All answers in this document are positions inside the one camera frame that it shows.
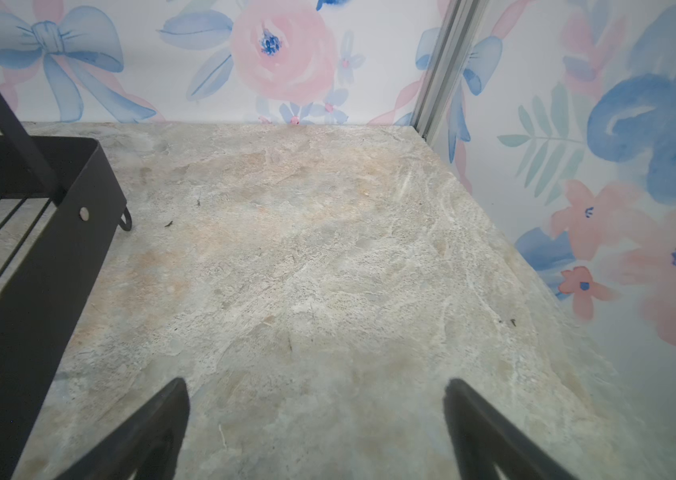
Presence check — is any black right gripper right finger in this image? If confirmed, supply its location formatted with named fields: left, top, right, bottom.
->
left=443, top=378, right=575, bottom=480

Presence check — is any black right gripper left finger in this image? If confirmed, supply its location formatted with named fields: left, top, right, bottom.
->
left=58, top=377, right=190, bottom=479

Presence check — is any black wire dish rack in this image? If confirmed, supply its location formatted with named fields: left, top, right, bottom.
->
left=0, top=93, right=132, bottom=479

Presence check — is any aluminium corner post right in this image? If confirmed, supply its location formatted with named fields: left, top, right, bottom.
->
left=411, top=0, right=489, bottom=142

